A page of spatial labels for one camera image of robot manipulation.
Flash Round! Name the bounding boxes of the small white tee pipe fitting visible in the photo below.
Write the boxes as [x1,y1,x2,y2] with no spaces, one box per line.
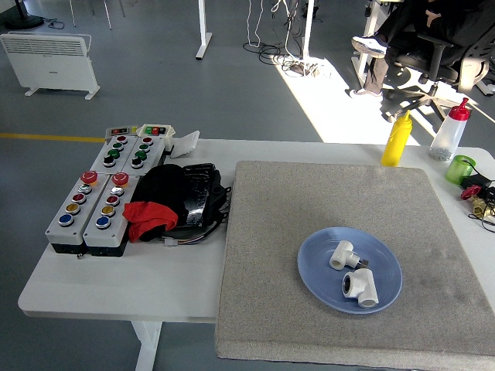
[329,240,370,271]

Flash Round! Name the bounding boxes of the large white tee pipe fitting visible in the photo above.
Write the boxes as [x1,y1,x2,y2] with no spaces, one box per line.
[340,268,380,309]

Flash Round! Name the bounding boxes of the blue plate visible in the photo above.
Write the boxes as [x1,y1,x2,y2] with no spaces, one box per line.
[296,225,404,314]

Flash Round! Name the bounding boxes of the black foot pedal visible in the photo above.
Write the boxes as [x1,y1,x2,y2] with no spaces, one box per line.
[169,162,233,233]

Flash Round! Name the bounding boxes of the grey-brown mat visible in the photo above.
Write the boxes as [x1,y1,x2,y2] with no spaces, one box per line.
[214,160,495,362]

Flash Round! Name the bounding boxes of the white plastic lid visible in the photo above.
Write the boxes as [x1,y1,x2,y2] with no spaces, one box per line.
[169,130,201,160]

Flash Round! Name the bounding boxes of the black cloth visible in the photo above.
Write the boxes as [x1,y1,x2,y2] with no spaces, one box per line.
[129,163,187,243]

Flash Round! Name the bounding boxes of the three-button control box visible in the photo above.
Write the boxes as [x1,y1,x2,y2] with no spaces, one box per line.
[118,134,166,175]
[89,134,138,174]

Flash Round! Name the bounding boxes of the red cloth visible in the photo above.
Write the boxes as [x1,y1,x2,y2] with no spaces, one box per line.
[121,200,179,243]

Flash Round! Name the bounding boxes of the five-button control box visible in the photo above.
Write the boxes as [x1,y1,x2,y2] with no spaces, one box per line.
[82,172,141,258]
[44,171,110,255]

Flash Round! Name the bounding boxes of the white desk leg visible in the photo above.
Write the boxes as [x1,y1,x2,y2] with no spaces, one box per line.
[194,0,213,60]
[350,0,388,90]
[300,0,316,63]

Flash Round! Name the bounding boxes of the yellow squeeze bottle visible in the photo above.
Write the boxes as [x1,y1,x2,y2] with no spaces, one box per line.
[381,109,413,167]

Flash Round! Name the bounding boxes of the white table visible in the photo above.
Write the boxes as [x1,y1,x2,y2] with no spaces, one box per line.
[17,138,495,371]

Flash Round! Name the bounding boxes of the white table leg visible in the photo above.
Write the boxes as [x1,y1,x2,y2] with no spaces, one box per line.
[130,320,164,371]

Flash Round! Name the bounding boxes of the clear squeeze bottle red cap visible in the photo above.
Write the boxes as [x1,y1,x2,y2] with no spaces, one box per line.
[428,97,471,162]

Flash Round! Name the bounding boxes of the green translucent cup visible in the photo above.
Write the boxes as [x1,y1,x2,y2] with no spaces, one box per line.
[444,154,477,185]

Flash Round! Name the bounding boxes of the metal chair legs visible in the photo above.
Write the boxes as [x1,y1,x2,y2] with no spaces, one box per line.
[68,0,127,31]

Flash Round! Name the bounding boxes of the person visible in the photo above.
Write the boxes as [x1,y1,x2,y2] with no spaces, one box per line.
[349,0,495,100]

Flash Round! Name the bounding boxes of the black power adapter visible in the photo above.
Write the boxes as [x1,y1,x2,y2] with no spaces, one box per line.
[462,172,495,191]

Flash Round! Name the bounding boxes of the black office chair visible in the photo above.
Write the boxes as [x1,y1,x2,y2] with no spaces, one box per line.
[381,15,495,123]

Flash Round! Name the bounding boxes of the white electric heater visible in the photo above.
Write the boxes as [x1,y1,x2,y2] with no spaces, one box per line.
[0,32,101,101]

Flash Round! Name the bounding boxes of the black fan base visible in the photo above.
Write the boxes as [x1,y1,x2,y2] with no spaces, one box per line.
[3,0,46,30]

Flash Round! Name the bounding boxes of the white connector with wires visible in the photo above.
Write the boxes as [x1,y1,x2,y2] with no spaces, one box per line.
[162,230,212,248]

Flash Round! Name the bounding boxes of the white red-green switch box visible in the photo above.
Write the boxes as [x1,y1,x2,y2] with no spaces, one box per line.
[135,123,178,152]

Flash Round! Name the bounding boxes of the floor cable bundle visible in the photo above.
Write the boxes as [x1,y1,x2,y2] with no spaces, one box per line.
[241,0,334,79]

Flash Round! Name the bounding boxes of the grey small switch box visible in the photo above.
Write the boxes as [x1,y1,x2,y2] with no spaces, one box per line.
[104,124,139,139]

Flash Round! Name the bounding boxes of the brass valve red handle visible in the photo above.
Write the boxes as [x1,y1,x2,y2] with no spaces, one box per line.
[459,184,495,218]

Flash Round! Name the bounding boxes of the black cable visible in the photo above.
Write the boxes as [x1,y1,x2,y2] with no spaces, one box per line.
[466,158,495,233]

